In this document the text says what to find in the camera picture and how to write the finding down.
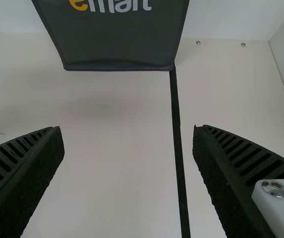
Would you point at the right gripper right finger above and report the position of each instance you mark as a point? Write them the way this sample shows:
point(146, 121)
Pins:
point(243, 188)

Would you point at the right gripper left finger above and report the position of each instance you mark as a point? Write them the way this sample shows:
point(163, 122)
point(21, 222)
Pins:
point(20, 178)

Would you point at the black strip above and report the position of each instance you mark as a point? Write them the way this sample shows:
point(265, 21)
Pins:
point(179, 124)

